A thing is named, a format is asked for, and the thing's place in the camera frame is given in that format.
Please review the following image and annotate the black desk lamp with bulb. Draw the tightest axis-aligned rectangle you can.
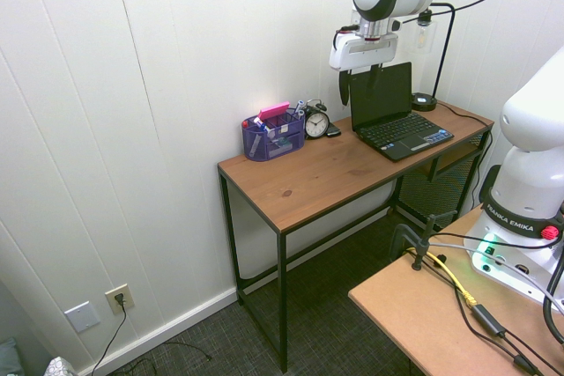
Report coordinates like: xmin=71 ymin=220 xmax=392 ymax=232
xmin=399 ymin=2 xmax=456 ymax=114

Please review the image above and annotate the black laptop computer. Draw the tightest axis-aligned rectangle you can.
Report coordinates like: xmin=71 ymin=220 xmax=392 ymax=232
xmin=346 ymin=61 xmax=456 ymax=163

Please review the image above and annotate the beige wall power outlet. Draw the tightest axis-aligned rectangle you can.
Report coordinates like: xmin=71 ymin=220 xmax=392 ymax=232
xmin=104 ymin=284 xmax=136 ymax=316

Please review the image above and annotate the patterned tissue box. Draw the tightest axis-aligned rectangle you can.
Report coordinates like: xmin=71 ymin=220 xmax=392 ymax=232
xmin=45 ymin=356 xmax=80 ymax=376

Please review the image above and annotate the white blank wall plate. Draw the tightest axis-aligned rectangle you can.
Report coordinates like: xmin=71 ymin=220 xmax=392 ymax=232
xmin=63 ymin=301 xmax=103 ymax=334

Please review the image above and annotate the purple mesh desk organizer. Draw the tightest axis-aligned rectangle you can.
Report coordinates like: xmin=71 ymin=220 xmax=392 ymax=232
xmin=241 ymin=108 xmax=306 ymax=163

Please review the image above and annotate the black lamp power cord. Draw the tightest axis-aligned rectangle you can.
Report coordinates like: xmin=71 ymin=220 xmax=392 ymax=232
xmin=435 ymin=100 xmax=495 ymax=210

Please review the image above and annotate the black power cord with plug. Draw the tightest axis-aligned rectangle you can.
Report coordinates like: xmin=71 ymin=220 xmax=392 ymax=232
xmin=90 ymin=292 xmax=212 ymax=376

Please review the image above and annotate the wooden desk with black frame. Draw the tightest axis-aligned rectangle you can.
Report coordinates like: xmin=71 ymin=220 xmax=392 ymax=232
xmin=216 ymin=100 xmax=496 ymax=373

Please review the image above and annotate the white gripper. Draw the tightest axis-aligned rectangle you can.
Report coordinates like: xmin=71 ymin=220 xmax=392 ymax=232
xmin=328 ymin=29 xmax=402 ymax=109

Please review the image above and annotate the yellow ethernet cable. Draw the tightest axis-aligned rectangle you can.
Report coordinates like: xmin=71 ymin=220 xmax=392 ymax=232
xmin=405 ymin=247 xmax=479 ymax=309

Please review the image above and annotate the grey cable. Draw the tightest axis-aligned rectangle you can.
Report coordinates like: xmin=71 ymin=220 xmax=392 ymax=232
xmin=426 ymin=241 xmax=564 ymax=302

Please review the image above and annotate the black cable with adapter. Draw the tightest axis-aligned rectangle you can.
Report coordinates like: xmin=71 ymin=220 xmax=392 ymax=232
xmin=417 ymin=256 xmax=556 ymax=376

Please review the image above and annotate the pink sticky note pad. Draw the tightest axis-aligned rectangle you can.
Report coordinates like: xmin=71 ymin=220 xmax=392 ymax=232
xmin=258 ymin=102 xmax=291 ymax=120

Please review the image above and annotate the wooden robot mounting board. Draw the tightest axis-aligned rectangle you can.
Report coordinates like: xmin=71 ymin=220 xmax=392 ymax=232
xmin=347 ymin=203 xmax=564 ymax=376

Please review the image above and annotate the black twin-bell alarm clock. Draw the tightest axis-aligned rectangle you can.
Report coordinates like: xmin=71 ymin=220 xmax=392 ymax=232
xmin=303 ymin=98 xmax=331 ymax=141

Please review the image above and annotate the black metal C-clamp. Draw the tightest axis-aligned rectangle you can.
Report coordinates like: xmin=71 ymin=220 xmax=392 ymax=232
xmin=390 ymin=210 xmax=461 ymax=272

